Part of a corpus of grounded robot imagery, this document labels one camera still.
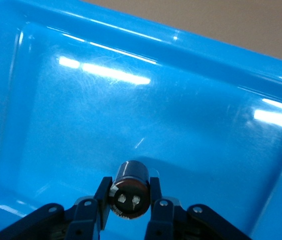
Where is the black cylindrical capacitor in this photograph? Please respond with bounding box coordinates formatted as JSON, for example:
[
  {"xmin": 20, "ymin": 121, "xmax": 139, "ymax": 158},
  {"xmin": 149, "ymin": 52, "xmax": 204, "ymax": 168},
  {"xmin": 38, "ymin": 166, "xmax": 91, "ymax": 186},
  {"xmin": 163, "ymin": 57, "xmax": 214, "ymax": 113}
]
[{"xmin": 107, "ymin": 160, "xmax": 150, "ymax": 221}]

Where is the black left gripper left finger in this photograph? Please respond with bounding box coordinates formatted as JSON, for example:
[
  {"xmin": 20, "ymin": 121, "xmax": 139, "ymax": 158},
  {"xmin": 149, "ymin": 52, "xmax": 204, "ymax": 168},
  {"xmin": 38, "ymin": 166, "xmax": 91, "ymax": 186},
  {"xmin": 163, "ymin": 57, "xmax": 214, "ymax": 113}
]
[{"xmin": 0, "ymin": 176, "xmax": 114, "ymax": 240}]

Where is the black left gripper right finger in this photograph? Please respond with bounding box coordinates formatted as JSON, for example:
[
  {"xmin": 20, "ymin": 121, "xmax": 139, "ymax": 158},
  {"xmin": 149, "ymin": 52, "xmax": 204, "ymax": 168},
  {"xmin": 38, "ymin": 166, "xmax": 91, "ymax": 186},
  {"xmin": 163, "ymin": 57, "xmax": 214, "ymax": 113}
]
[{"xmin": 144, "ymin": 176, "xmax": 252, "ymax": 240}]

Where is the blue plastic tray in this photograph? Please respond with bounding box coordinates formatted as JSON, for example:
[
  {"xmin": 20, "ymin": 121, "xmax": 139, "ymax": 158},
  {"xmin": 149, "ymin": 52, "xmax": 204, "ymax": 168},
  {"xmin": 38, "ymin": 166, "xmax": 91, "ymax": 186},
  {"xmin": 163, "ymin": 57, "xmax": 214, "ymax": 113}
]
[{"xmin": 0, "ymin": 0, "xmax": 282, "ymax": 240}]

